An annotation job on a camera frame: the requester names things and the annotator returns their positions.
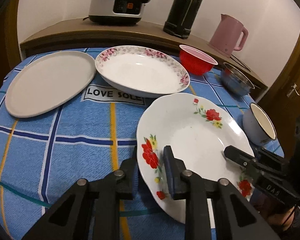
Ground red plastic bowl pink inside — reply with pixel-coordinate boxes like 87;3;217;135
179;44;218;76

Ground white black rice cooker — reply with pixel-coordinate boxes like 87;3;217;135
88;0;151;26

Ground blue plaid tablecloth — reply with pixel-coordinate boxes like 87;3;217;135
0;47;285;240

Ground white plate red flowers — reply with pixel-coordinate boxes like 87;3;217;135
136;93;253;223

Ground brown wooden door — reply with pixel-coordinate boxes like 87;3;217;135
258;35;300;159

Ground stainless steel bowl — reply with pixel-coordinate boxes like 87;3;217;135
221;62;255;96

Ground black tall thermos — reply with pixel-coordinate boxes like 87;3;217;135
163;0;203;39

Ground plain beige flat plate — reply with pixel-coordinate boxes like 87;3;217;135
5;51;96;118

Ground white plate pink floral rim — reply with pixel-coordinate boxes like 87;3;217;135
95;46;190;98

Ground person right hand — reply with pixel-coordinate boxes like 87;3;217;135
263;207;295;231

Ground brown wooden sideboard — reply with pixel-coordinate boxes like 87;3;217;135
20;18;268;99

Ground black kettle power cable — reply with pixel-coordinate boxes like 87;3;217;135
230;54;252;72

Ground pink electric kettle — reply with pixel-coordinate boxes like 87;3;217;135
208;14;249;58

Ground blue enamel bowl white inside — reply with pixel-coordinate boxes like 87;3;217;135
242;102;277;146

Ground silver door handle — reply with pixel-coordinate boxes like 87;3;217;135
287;83;300;98

